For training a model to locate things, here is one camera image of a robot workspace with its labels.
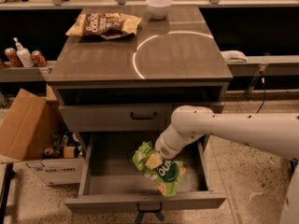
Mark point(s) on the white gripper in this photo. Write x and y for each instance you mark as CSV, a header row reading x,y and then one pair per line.
x,y
163,148

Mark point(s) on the green rice chip bag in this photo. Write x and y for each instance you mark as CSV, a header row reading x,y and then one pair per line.
x,y
167,177

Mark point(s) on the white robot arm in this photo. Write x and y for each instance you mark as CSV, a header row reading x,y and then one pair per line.
x,y
276,133

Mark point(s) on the open middle drawer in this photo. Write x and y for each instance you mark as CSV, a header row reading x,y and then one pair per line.
x,y
111,183

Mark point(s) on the closed top drawer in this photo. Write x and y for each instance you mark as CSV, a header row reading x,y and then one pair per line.
x,y
117,118

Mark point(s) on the grey drawer cabinet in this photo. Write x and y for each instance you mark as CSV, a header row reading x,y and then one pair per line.
x,y
174,60

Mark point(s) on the brown yellow chip bag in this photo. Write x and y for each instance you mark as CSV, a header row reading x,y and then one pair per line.
x,y
107,25

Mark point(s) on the cardboard box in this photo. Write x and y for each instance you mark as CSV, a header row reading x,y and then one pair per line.
x,y
27,135

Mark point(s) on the folded white cloth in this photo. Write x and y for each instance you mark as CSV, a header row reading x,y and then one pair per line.
x,y
234,56

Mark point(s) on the black stand left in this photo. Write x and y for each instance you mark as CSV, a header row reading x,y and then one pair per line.
x,y
8,175

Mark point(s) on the white bowl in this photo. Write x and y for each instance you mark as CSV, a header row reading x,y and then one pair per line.
x,y
158,8

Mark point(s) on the red soda can right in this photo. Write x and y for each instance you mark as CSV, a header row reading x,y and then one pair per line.
x,y
39,58

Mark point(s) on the red soda can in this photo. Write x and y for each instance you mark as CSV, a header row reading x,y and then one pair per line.
x,y
13,57
39,58

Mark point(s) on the white pump bottle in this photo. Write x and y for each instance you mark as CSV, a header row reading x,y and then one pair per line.
x,y
24,54

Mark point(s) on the red soda can left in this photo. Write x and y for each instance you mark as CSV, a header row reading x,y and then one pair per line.
x,y
13,57

